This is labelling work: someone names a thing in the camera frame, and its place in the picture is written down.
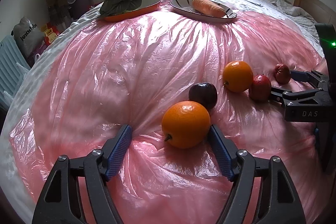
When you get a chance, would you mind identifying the smooth orange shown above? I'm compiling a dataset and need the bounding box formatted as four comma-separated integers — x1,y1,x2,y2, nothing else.
161,101,211,149
222,61,253,93

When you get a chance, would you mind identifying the red apple beside orange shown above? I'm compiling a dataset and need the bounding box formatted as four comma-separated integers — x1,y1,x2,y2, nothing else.
248,75,272,102

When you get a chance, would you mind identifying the yellow red box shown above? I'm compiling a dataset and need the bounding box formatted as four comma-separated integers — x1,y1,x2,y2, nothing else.
40,22,60,46

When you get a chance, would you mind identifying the white bed cover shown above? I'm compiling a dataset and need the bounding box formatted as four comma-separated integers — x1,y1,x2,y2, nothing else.
0,0,326,224

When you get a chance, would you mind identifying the orange oval dish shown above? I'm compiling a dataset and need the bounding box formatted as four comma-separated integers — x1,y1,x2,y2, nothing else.
103,0,161,23

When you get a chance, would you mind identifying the striped white plate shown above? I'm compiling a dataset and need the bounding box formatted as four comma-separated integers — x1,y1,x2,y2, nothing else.
170,0,237,24

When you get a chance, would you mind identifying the red apple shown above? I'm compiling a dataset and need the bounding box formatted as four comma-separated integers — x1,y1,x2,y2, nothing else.
273,64,291,85
248,75,272,102

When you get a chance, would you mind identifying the carrot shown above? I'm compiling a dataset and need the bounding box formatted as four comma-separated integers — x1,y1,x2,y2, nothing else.
192,0,226,18

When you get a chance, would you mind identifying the light blue suitcase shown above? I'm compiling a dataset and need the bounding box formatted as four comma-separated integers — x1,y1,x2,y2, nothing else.
0,35,30,111

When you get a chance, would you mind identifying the wooden headboard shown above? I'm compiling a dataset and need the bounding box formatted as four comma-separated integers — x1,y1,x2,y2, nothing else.
293,0,336,26

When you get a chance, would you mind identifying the grey printed bag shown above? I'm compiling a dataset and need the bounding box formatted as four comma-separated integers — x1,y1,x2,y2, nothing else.
12,16,45,57

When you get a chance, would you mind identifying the dark plum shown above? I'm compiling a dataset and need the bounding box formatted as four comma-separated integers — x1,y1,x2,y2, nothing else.
189,83,218,110

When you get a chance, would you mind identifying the smooth orange back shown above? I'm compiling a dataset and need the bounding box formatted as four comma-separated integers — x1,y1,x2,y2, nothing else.
222,61,253,93

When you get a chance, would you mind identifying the red apple back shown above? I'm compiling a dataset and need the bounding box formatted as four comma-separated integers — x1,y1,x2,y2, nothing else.
273,64,291,85

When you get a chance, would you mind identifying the green leafy vegetable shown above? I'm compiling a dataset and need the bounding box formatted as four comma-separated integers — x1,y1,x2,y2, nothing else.
100,0,142,18

